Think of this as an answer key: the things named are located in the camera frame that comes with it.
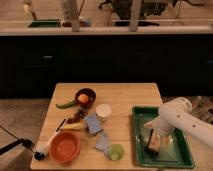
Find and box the orange bowl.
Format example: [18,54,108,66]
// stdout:
[49,131,81,164]

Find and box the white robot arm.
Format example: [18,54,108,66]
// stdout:
[144,97,213,148]

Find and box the green chili pepper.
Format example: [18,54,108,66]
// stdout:
[56,100,77,109]

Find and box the green plastic tray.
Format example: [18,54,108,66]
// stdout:
[132,106,195,169]

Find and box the yellow corn cob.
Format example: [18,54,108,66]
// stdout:
[62,122,87,131]

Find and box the whiteboard eraser block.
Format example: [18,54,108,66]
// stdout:
[146,130,160,155]

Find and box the white dish brush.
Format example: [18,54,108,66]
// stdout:
[34,120,66,161]

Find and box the orange fruit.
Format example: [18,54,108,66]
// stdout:
[78,94,89,104]

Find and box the blue sponge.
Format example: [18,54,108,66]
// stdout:
[84,113,103,135]

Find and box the white cup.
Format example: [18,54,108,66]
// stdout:
[96,104,112,121]

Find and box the dark brown bowl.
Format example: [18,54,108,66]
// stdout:
[75,88,96,108]

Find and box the black cable on floor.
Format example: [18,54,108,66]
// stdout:
[0,125,35,157]

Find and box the light blue cloth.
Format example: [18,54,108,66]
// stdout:
[95,132,110,153]

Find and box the green cup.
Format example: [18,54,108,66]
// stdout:
[108,144,125,161]

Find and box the dark cabinet counter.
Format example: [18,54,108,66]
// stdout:
[0,28,213,98]

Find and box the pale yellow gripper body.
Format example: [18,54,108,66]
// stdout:
[144,119,174,146]

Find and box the red grape bunch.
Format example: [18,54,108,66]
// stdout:
[66,108,87,124]

